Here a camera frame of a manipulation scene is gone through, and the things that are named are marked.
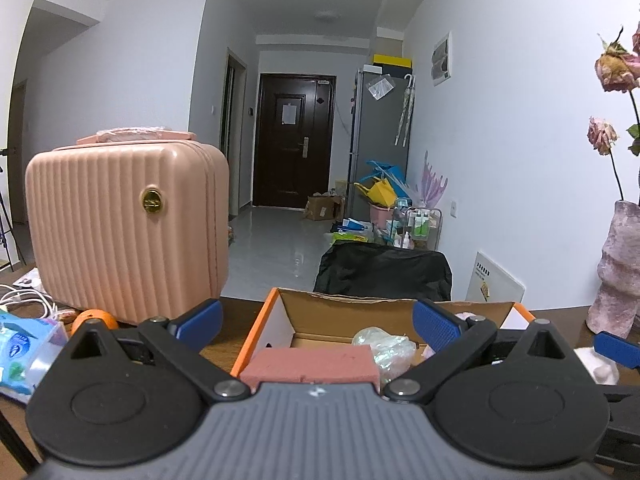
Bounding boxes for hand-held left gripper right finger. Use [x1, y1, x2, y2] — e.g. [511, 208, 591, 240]
[382, 298, 582, 403]

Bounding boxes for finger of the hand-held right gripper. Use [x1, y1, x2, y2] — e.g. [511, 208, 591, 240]
[593, 332, 640, 369]
[602, 384, 640, 405]

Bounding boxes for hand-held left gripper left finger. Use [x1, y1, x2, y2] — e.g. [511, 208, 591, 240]
[59, 298, 252, 403]

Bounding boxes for white soft lump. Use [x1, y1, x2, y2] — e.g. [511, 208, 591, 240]
[573, 347, 619, 385]

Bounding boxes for orange-edged cardboard box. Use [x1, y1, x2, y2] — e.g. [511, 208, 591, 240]
[229, 287, 536, 391]

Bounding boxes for pink sponge block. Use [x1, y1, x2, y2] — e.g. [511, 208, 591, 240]
[238, 343, 382, 394]

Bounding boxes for clear plastic bag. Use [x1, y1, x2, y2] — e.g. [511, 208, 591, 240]
[351, 326, 419, 386]

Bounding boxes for white leaning board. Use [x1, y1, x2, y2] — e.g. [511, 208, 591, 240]
[464, 249, 526, 304]

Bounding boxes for pink textured vase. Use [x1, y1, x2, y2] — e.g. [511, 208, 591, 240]
[586, 199, 640, 340]

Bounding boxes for metal trolley cart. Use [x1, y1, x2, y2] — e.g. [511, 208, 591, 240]
[387, 204, 444, 251]

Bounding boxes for orange fruit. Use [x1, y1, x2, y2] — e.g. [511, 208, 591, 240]
[70, 308, 119, 336]

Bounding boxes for pink ribbed suitcase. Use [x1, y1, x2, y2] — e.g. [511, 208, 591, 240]
[24, 127, 231, 325]

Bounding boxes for pink bucket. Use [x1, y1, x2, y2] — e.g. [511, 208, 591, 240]
[368, 202, 396, 230]

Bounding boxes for green yellow package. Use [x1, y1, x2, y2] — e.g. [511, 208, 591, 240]
[329, 217, 374, 246]

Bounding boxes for pink wing decoration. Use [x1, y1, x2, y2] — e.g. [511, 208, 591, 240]
[418, 149, 450, 209]

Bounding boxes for blue plastic stool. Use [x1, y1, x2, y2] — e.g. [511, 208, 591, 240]
[364, 158, 409, 191]

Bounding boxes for brown floor cardboard box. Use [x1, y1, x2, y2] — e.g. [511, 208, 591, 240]
[302, 193, 346, 223]

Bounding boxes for dark brown door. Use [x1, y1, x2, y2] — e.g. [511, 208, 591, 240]
[252, 72, 337, 210]

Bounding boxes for blue wet wipes pack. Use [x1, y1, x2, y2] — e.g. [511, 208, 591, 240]
[0, 309, 69, 404]

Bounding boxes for grey refrigerator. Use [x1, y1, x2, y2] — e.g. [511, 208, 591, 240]
[347, 66, 414, 221]

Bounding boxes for folded white umbrella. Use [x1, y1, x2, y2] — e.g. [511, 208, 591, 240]
[394, 73, 417, 147]

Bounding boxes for black tripod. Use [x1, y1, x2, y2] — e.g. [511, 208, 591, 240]
[0, 147, 29, 274]

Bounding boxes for clear plastic packet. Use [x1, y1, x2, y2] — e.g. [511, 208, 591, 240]
[367, 75, 395, 101]

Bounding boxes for yellow black box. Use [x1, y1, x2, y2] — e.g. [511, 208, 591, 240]
[372, 53, 415, 74]

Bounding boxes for yellowish dried rose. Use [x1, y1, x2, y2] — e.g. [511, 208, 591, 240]
[593, 23, 640, 129]

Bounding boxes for white cables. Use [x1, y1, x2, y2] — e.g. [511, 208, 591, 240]
[0, 283, 59, 319]

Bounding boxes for white wall panel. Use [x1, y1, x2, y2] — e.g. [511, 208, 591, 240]
[429, 31, 454, 86]

